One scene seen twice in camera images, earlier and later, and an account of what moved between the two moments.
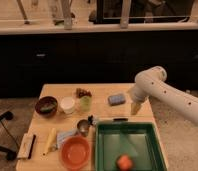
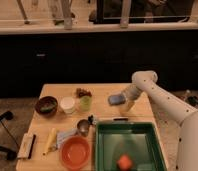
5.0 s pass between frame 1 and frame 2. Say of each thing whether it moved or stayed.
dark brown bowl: stayed
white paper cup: stayed
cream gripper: moved
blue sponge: stayed
